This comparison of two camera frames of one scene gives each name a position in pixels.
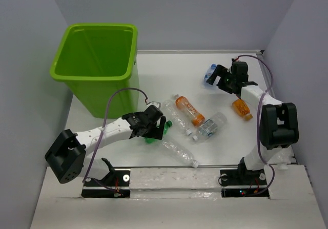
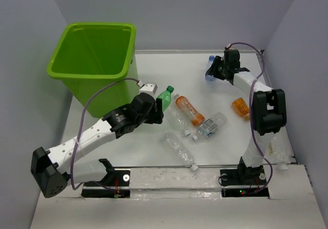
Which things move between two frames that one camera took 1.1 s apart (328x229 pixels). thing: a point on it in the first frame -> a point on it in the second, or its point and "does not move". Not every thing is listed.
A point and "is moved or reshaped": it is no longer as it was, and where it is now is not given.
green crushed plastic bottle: [167, 124] -> [166, 98]
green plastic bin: [95, 60] does not move
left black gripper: [156, 132] -> [157, 117]
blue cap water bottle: [212, 67] is moved or reshaped
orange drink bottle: [183, 103] does not move
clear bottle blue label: [210, 126] does not move
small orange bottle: [241, 108] does not move
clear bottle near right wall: [283, 158] does not move
